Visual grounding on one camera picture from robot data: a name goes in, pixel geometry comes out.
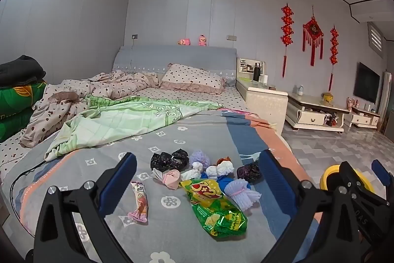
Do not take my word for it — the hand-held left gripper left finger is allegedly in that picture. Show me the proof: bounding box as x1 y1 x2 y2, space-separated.
33 152 137 263

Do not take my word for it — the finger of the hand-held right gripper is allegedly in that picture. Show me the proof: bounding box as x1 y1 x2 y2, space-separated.
339 161 389 209
371 159 394 205

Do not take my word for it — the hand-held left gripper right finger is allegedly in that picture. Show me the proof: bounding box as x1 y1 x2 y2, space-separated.
258 150 361 263

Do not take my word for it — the purple tinted black plastic bag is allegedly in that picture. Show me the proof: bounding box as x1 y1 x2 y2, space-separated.
236 163 262 184

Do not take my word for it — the pink snack wrapper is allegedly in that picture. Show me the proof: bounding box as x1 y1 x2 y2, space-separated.
128 181 149 224

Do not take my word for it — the yellow trash bin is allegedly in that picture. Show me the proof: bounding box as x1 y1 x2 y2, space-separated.
319 166 376 194

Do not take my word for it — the white foam net pink band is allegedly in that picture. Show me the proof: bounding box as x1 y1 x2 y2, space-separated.
223 179 262 210

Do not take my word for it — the pink white cloth bundle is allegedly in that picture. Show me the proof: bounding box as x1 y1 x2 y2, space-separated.
151 168 182 190

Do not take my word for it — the blue wrapper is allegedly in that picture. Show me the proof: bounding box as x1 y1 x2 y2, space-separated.
215 177 235 190

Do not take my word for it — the green snack bag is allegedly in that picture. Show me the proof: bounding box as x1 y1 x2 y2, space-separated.
179 178 248 239

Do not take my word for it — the small white foam net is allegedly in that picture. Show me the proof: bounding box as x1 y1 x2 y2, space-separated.
184 164 206 180

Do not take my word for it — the purple foam net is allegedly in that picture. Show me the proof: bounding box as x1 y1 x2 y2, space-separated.
189 150 211 170

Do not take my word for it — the small cream cabinet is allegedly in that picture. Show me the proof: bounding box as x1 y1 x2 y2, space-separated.
349 106 380 129

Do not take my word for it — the green patterned quilt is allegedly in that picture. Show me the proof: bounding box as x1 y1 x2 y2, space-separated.
45 95 222 162

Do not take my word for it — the cream television cabinet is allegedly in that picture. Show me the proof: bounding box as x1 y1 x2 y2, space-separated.
286 92 350 132

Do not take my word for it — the white standing air conditioner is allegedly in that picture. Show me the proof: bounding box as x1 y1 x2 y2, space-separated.
379 71 393 132

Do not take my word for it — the cream bedside cabinet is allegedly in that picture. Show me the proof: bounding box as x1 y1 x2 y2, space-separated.
235 56 288 132

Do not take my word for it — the grey flower printed blanket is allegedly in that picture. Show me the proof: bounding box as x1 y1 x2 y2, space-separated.
0 107 321 263

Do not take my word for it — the pink polka dot quilt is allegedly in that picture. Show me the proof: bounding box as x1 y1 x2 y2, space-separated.
20 70 161 148

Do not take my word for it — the polka dot pillow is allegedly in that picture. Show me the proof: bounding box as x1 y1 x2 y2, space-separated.
160 63 227 95

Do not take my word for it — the green folded blanket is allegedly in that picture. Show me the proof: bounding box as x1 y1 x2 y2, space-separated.
0 81 47 143

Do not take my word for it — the grey bed headboard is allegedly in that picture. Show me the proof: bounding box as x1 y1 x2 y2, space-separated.
112 46 237 88

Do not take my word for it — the dark folded cloth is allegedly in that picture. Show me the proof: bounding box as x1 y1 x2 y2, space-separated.
0 55 47 88

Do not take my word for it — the red diamond knot ornament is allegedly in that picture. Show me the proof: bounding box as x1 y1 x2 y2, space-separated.
302 6 324 67

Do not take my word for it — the wall television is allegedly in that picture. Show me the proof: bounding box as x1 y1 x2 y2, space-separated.
353 62 380 104

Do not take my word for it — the black cable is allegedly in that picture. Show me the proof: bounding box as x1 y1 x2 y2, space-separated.
9 161 47 220

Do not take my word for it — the white charging cable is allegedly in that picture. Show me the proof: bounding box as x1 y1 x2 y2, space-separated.
129 37 136 69

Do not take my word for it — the long red knot string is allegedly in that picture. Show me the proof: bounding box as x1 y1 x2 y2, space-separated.
281 3 294 78
328 25 339 91

